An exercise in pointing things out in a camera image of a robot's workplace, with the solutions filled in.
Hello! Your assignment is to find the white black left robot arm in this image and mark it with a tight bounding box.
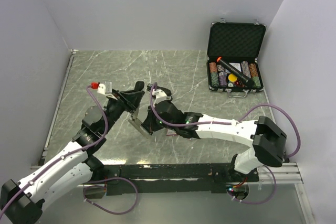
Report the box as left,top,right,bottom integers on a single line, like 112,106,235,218
1,81,144,223

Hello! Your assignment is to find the black tube with orange cap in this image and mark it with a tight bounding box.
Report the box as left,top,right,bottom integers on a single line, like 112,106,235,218
216,57,254,88

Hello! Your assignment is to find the black poker chip case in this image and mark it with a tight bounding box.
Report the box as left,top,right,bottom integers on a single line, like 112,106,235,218
206,22,266,97

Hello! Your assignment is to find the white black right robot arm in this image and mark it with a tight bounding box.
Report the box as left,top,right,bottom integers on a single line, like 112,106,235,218
141,101,287,182

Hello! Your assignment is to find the red white staple box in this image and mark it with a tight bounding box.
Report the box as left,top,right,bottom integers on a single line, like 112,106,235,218
166,129,177,136

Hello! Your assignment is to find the beige and black stapler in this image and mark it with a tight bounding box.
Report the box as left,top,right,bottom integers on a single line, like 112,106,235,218
128,107,151,139

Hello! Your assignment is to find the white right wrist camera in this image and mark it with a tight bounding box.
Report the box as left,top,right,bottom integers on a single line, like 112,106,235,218
151,88,173,104

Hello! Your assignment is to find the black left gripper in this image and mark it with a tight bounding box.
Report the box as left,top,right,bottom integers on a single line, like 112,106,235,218
101,88,144,133

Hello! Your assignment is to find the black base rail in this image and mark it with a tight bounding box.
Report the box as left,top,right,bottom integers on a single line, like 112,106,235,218
70,162,260,197

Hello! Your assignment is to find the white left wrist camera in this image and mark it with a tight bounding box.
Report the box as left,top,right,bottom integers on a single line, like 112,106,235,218
97,81,117,100

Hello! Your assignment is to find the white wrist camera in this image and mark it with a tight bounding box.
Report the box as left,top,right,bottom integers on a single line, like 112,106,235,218
151,88,173,104
97,81,117,100

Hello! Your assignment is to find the yellow round chip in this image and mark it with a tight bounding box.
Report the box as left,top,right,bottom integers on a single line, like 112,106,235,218
228,73,238,82

